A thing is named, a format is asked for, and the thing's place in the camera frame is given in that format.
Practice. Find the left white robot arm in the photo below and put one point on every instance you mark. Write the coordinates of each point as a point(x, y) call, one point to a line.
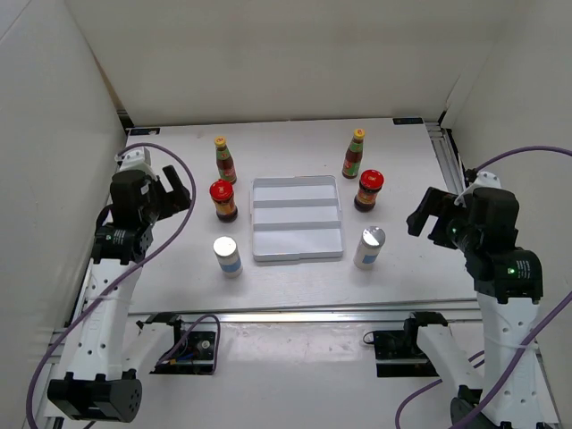
point(102, 383)

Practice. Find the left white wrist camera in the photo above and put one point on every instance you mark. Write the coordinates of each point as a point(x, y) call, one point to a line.
point(135, 159)

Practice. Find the right blue corner label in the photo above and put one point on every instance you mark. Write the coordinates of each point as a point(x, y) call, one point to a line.
point(407, 120)

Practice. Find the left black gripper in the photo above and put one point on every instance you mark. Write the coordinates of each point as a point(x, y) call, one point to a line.
point(177, 199)

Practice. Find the red-lid sauce jar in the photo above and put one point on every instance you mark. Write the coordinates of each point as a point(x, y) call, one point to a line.
point(370, 184)
point(222, 195)

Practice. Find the white divided tray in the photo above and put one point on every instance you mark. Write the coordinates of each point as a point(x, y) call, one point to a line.
point(295, 219)

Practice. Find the blue corner label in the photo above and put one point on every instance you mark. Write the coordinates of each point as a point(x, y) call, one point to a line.
point(407, 120)
point(144, 131)

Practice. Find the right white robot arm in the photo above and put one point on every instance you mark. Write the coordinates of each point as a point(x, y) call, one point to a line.
point(508, 281)

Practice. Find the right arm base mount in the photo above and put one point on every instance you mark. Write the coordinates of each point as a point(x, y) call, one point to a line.
point(396, 352)

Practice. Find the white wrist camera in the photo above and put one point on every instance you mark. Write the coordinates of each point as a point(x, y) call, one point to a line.
point(478, 179)
point(135, 159)

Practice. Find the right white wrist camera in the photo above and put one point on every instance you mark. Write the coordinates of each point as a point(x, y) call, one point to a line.
point(478, 179)

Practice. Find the aluminium front rail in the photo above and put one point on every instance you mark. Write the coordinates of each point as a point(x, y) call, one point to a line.
point(279, 324)

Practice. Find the aluminium right side rail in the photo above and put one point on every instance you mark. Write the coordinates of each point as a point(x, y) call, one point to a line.
point(448, 160)

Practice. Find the left blue corner label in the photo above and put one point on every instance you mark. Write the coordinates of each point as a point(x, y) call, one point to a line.
point(144, 131)

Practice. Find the aluminium rail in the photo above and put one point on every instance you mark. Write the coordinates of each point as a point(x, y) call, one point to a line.
point(448, 160)
point(279, 324)

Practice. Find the yellow-cap sauce bottle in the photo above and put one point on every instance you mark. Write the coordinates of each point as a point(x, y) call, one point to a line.
point(224, 160)
point(354, 154)

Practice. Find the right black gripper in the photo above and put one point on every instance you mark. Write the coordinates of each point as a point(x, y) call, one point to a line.
point(429, 206)

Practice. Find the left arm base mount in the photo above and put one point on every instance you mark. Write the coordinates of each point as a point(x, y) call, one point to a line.
point(194, 349)

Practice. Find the silver-cap salt shaker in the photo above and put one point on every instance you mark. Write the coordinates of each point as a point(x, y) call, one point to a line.
point(369, 246)
point(228, 256)

